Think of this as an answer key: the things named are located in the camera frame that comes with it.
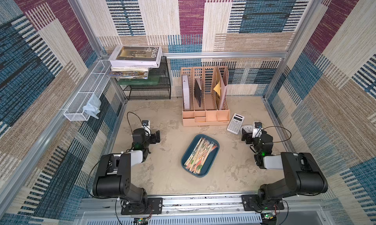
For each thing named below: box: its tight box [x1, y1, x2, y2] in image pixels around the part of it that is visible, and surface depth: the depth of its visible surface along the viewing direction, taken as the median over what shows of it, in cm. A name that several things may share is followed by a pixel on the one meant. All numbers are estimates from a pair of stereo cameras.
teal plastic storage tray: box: [181, 133, 220, 178], surface depth 89 cm
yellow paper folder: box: [212, 80, 221, 97], surface depth 91 cm
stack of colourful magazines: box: [107, 66, 149, 80], surface depth 83 cm
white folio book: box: [108, 45, 163, 68], surface depth 85 cm
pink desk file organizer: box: [180, 66, 231, 127], surface depth 107 cm
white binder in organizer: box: [181, 74, 190, 110], surface depth 104 cm
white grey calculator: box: [226, 112, 245, 135], surface depth 105 cm
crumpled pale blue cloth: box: [82, 92, 102, 120], surface depth 69 cm
